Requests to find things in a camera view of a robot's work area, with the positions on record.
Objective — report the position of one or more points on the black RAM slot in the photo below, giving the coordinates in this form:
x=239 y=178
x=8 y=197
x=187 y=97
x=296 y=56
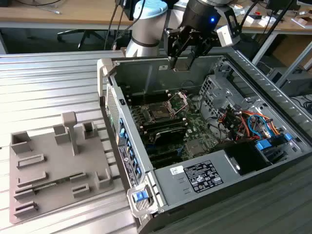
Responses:
x=163 y=122
x=165 y=127

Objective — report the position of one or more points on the long wooden desk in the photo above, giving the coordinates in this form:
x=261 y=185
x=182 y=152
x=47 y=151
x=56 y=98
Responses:
x=73 y=12

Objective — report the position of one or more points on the small white box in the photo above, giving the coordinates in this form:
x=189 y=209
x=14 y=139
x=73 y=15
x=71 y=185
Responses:
x=249 y=19

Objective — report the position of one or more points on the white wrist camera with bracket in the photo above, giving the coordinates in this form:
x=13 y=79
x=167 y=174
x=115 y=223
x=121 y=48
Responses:
x=225 y=36

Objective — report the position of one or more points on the silver perforated drive cage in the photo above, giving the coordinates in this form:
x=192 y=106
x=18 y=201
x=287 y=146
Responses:
x=212 y=102

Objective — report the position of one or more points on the green motherboard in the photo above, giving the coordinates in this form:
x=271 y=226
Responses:
x=195 y=126

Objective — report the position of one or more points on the silver CPU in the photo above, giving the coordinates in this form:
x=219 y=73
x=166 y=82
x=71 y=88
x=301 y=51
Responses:
x=182 y=65

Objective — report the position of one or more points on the black graphics card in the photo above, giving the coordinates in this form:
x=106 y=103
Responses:
x=168 y=136

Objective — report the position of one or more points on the grey power supply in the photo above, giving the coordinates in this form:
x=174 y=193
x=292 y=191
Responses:
x=170 y=187

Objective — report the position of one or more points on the grey parts rack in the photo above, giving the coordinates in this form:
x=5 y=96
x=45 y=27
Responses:
x=61 y=158

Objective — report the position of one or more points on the brown cardboard piece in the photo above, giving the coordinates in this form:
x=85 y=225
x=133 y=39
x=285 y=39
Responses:
x=301 y=21

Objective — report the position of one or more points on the black monitor foot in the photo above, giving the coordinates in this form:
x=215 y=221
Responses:
x=280 y=5

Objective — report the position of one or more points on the black plastic air duct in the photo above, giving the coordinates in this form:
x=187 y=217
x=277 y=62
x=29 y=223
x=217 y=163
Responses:
x=243 y=156

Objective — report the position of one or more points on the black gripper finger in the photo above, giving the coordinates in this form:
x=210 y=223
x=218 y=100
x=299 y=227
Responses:
x=174 y=44
x=203 y=44

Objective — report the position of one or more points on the blue case latch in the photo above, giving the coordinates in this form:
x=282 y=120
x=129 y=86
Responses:
x=140 y=196

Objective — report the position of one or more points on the grey open PC case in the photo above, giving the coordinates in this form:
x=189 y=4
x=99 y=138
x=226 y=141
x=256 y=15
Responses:
x=136 y=73

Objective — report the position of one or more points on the brown cardboard box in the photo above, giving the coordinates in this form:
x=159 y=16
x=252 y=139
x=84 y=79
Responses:
x=287 y=48

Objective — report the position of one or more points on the black office chair base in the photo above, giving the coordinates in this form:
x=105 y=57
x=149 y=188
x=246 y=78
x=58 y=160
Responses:
x=84 y=33

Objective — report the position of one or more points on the blue disk carrier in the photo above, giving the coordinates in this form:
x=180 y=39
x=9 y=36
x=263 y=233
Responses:
x=263 y=145

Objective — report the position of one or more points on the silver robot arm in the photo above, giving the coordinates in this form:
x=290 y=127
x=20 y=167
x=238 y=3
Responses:
x=146 y=34

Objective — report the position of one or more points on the small blue clip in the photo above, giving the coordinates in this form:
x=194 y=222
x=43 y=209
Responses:
x=287 y=136

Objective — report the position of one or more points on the black expansion slot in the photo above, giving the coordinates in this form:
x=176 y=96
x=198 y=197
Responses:
x=165 y=152

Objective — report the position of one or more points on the green RAM stick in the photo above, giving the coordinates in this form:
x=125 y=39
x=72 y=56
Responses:
x=58 y=181

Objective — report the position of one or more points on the black slanted pole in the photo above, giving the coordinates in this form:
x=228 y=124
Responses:
x=269 y=31

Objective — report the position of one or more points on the thin metal locking lever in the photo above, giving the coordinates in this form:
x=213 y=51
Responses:
x=145 y=100

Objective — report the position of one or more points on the grey computer tower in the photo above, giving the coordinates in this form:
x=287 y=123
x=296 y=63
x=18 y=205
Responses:
x=297 y=84

